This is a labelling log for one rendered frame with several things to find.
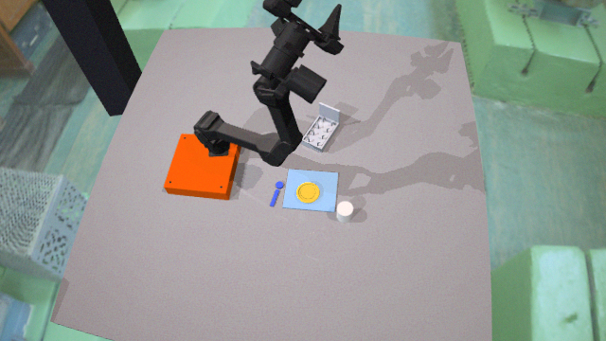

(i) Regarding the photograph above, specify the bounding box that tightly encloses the yellow plate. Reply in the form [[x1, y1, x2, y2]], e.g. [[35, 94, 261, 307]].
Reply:
[[296, 182, 320, 204]]

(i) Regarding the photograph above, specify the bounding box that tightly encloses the white cylinder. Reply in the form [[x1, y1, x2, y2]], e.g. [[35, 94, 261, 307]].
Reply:
[[337, 202, 352, 223]]

